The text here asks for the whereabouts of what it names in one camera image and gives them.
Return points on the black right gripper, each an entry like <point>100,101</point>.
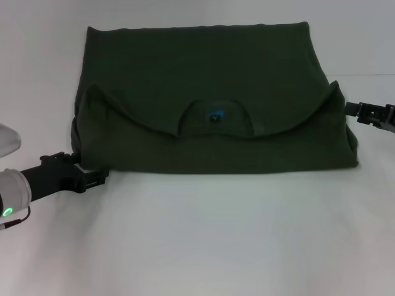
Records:
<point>385,118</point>

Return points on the dark green FREE t-shirt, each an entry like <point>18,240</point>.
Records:
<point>216,77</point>

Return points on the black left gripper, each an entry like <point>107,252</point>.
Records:
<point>52,179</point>

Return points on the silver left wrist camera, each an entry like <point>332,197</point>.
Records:
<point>7,142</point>

